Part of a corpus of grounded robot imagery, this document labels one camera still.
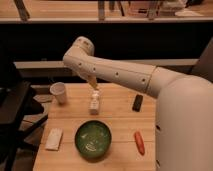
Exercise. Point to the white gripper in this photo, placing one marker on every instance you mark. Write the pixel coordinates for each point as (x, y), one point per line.
(78, 69)

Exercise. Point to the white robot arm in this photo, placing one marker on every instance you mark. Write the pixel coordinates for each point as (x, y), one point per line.
(184, 105)

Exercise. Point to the green ceramic bowl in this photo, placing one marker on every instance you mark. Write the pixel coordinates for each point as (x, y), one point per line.
(93, 139)

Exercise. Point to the small white bottle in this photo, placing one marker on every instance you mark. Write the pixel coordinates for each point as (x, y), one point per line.
(95, 102)

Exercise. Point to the black rectangular block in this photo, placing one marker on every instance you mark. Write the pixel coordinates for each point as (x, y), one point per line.
(137, 103)

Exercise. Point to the red chili pepper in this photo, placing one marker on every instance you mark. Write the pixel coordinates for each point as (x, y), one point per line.
(139, 142)

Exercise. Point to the black chair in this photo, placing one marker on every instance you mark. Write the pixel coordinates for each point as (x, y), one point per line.
(16, 101)

